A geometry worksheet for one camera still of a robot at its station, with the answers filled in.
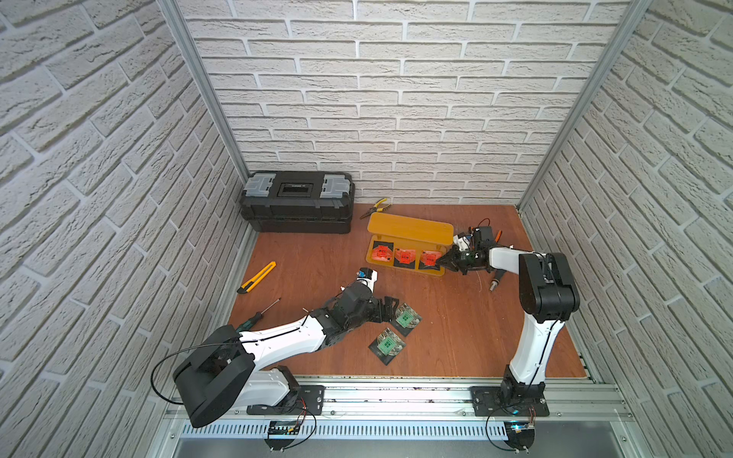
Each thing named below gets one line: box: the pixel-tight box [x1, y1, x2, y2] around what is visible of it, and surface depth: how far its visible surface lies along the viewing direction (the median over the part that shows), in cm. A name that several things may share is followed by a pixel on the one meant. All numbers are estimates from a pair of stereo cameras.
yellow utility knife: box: [236, 261, 277, 295], surface depth 98 cm
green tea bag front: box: [367, 327, 407, 366], surface depth 85 cm
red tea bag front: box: [393, 248, 417, 270], surface depth 105 cm
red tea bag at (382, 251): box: [371, 240, 394, 263], surface depth 105 cm
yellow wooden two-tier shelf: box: [365, 211, 455, 271], surface depth 96 cm
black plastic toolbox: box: [238, 169, 357, 234], surface depth 102 cm
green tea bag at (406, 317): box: [395, 302, 422, 331], surface depth 91 cm
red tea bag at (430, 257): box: [420, 249, 442, 267], surface depth 103 cm
